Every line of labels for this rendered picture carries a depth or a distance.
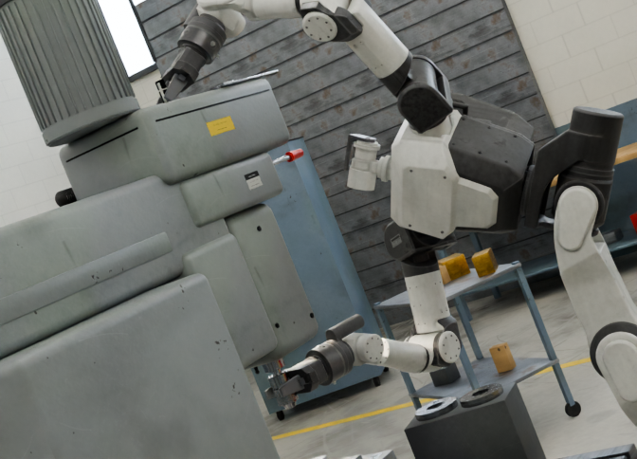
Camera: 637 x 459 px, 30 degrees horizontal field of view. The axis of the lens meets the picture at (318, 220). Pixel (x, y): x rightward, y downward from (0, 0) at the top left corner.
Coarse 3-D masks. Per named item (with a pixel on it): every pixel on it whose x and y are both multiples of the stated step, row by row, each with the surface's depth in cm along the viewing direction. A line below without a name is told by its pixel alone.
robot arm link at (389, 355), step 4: (384, 340) 279; (388, 340) 279; (384, 344) 279; (388, 344) 278; (392, 344) 279; (384, 348) 279; (388, 348) 278; (392, 348) 278; (384, 352) 278; (388, 352) 278; (392, 352) 278; (384, 356) 278; (388, 356) 277; (392, 356) 278; (380, 360) 279; (384, 360) 278; (388, 360) 278; (392, 360) 279; (372, 364) 280; (376, 364) 279; (380, 364) 278; (384, 364) 279; (388, 364) 279
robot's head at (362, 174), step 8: (360, 152) 279; (368, 152) 278; (376, 152) 280; (352, 160) 280; (360, 160) 279; (368, 160) 279; (376, 160) 282; (384, 160) 278; (352, 168) 281; (360, 168) 279; (368, 168) 279; (376, 168) 279; (352, 176) 280; (360, 176) 279; (368, 176) 279; (352, 184) 280; (360, 184) 279; (368, 184) 280
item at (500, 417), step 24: (432, 408) 242; (456, 408) 238; (480, 408) 231; (504, 408) 229; (408, 432) 237; (432, 432) 236; (456, 432) 234; (480, 432) 232; (504, 432) 230; (528, 432) 236; (432, 456) 236; (456, 456) 235; (480, 456) 233; (504, 456) 231; (528, 456) 230
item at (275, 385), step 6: (282, 378) 258; (288, 378) 259; (270, 384) 259; (276, 384) 258; (282, 384) 258; (276, 390) 258; (276, 396) 259; (288, 396) 258; (294, 396) 259; (282, 402) 258; (288, 402) 258
